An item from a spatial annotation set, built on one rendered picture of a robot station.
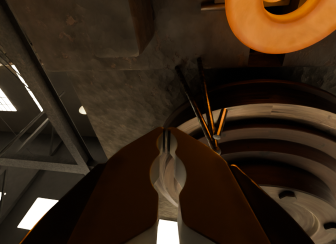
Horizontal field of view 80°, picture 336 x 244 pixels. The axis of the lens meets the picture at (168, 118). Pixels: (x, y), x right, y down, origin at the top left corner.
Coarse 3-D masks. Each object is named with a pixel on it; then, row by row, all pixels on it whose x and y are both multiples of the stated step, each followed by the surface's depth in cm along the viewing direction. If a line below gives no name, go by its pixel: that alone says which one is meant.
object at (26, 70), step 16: (0, 0) 323; (0, 16) 327; (0, 32) 327; (16, 32) 355; (16, 48) 343; (32, 48) 373; (16, 64) 364; (32, 64) 388; (32, 80) 382; (48, 80) 415; (48, 96) 428; (48, 112) 434; (64, 112) 469; (64, 128) 461; (80, 144) 539; (0, 160) 634; (16, 160) 614; (32, 160) 596; (48, 160) 589; (64, 160) 582; (80, 160) 536; (96, 160) 568
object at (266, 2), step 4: (264, 0) 34; (268, 0) 33; (272, 0) 33; (276, 0) 33; (280, 0) 33; (284, 0) 33; (288, 0) 33; (264, 4) 34; (268, 4) 34; (272, 4) 34; (276, 4) 34; (280, 4) 34; (284, 4) 34
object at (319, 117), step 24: (216, 96) 39; (240, 96) 36; (264, 96) 34; (288, 96) 34; (312, 96) 35; (192, 120) 36; (216, 120) 35; (240, 120) 34; (288, 120) 33; (312, 120) 32
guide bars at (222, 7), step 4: (216, 0) 31; (220, 0) 31; (224, 0) 31; (204, 4) 32; (208, 4) 32; (212, 4) 32; (216, 4) 31; (220, 4) 31; (224, 4) 31; (204, 8) 32; (208, 8) 32; (212, 8) 32; (216, 8) 32; (220, 8) 32; (224, 8) 31
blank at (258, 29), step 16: (240, 0) 25; (256, 0) 25; (320, 0) 24; (240, 16) 27; (256, 16) 26; (272, 16) 27; (288, 16) 27; (304, 16) 25; (320, 16) 25; (240, 32) 28; (256, 32) 27; (272, 32) 27; (288, 32) 27; (304, 32) 26; (320, 32) 26; (256, 48) 29; (272, 48) 28; (288, 48) 28
